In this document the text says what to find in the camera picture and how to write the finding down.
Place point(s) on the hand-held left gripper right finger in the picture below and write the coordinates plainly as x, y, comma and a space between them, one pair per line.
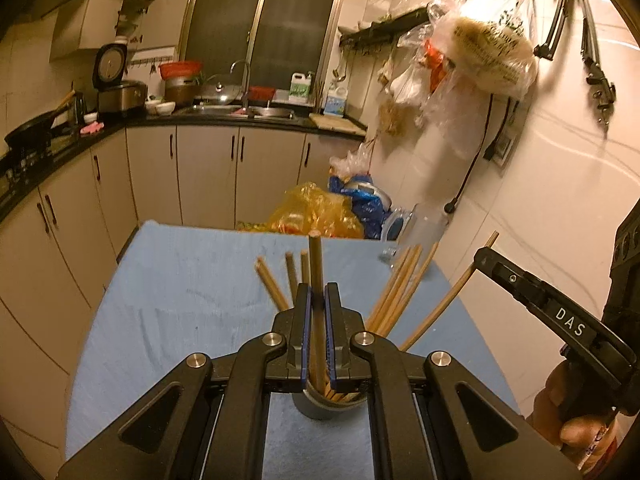
332, 355

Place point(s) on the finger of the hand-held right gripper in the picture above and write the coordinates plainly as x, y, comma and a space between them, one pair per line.
550, 310

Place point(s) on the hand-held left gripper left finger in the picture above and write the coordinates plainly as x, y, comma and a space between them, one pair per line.
302, 355

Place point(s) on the dark grey utensil holder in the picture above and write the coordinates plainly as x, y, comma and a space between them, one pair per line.
320, 407

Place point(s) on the bunch of wooden chopsticks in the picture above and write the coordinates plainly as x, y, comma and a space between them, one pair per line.
272, 285

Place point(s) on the slim wooden chopstick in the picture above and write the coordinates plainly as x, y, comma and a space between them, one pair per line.
440, 305
315, 260

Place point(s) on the person's right hand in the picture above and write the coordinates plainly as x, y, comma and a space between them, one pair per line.
575, 435

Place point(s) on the blue tablecloth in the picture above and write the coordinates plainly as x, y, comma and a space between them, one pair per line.
175, 310

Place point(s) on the yellow plastic bag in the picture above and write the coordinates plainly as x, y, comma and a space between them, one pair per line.
315, 210

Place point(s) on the clear glass mug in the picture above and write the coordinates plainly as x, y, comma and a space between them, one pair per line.
425, 230

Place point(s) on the blue plastic bag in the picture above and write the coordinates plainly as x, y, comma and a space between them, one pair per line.
370, 205

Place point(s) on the clear plastic bag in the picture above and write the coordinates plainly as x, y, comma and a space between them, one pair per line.
350, 160

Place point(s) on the cream lower kitchen cabinets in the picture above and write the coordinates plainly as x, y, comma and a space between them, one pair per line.
200, 170

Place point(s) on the cream kitchen cabinets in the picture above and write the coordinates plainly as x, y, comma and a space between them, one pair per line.
100, 15
200, 170

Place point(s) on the wooden cutting board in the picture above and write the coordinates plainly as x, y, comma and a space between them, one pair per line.
337, 124

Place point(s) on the hanging bag of dried goods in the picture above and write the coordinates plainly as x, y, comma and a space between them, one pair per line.
392, 117

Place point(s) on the steel kitchen sink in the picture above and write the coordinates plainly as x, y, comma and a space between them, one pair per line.
235, 111

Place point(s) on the black kitchen countertop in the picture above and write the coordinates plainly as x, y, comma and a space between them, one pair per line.
200, 120

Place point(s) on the green label detergent bottle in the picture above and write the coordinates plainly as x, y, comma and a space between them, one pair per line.
300, 91

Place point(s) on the small red bowl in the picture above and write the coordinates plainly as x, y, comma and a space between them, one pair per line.
261, 93

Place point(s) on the white plastic bag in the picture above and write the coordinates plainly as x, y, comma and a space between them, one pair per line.
490, 45

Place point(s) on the chrome kitchen faucet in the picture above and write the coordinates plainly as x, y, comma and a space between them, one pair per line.
246, 85

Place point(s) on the glass pot lid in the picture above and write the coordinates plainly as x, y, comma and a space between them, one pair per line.
220, 89

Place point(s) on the hanging metal ladle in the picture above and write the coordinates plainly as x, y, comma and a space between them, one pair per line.
340, 75

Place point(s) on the white bowl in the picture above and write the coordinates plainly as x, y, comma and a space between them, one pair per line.
161, 108

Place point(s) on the steel pot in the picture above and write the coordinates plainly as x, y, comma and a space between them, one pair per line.
180, 91

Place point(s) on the pink cloth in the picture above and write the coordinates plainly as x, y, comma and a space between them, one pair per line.
92, 128

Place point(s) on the red plastic basin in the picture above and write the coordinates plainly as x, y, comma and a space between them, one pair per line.
180, 69

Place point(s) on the silver rice cooker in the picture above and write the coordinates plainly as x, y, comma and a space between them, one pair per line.
117, 90

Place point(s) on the kitchen window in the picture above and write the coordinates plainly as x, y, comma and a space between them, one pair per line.
260, 25

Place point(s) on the wooden spatula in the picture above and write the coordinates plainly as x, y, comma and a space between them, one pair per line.
64, 102

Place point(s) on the black wok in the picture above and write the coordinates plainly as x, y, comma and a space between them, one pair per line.
30, 132

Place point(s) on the cream upper kitchen cabinets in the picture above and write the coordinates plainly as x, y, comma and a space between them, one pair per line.
100, 15

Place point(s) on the wall power outlet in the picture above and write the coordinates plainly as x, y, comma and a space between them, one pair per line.
506, 147

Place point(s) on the black wall shelf rack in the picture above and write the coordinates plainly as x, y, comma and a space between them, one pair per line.
385, 27

